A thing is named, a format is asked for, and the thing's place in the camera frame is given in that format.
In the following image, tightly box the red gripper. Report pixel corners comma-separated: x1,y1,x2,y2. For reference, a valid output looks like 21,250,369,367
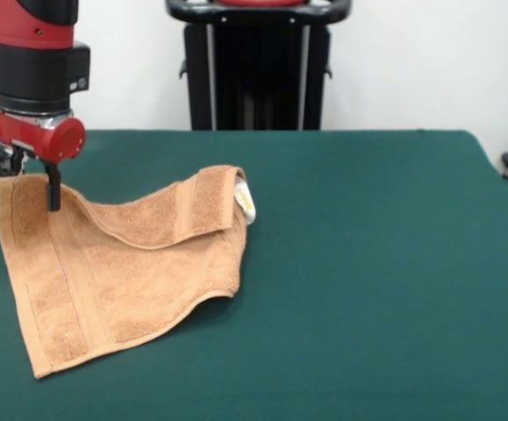
0,106,87,213

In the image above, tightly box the dark green table cloth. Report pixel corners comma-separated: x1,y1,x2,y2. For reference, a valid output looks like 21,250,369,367
0,128,508,421

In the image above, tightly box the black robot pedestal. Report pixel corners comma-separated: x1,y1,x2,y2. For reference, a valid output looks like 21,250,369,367
164,0,351,132

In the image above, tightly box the tan terry towel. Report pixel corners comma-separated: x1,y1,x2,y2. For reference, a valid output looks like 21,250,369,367
0,164,258,381

